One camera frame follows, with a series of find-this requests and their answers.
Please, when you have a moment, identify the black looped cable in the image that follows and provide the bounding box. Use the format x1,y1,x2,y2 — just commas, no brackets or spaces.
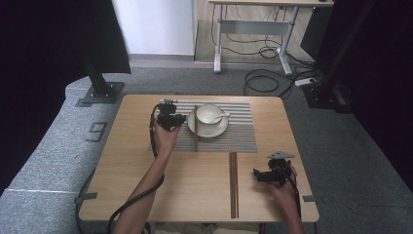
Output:
75,170,96,234

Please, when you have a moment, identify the white bowl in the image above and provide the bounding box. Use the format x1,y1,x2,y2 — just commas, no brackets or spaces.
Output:
196,103,224,126

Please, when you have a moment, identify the black coiled cable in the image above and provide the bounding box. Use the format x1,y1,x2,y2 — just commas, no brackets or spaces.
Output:
243,67,282,96

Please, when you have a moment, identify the tangle of black cables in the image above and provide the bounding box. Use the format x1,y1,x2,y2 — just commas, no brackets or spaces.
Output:
210,4,320,98

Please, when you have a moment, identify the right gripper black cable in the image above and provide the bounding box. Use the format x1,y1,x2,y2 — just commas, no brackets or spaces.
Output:
282,169,302,218

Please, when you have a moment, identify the person's left hand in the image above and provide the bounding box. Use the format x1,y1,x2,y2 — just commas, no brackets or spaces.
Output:
152,123,183,159

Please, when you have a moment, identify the black metal stand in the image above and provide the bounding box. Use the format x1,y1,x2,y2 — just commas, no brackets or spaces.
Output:
301,0,379,114

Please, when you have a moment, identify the white power strip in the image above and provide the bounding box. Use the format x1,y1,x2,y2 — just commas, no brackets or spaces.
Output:
293,77,318,88

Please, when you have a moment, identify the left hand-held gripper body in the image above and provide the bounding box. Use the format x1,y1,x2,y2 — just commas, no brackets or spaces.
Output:
156,98,183,132

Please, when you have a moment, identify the white ceramic spoon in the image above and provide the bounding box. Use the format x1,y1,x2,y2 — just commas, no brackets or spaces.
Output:
208,111,232,124

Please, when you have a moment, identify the grey tape piece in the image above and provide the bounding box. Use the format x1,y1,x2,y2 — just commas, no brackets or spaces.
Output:
302,194,324,204
74,192,98,205

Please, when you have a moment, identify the black stand base left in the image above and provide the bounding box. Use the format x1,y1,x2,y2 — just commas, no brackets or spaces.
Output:
75,55,126,108

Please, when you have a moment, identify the white round plate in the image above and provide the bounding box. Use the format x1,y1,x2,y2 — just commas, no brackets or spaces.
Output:
187,106,230,138

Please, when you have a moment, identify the striped woven placemat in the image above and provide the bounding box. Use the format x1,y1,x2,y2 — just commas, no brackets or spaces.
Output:
148,98,258,154

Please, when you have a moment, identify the black curtain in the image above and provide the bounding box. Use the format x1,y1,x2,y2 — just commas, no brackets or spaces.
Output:
0,0,132,196
300,0,413,189

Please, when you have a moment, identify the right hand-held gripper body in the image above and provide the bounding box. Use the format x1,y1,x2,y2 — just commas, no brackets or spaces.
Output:
263,151,296,188

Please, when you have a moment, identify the person's right hand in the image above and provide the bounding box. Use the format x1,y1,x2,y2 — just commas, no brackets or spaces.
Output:
271,164,299,204

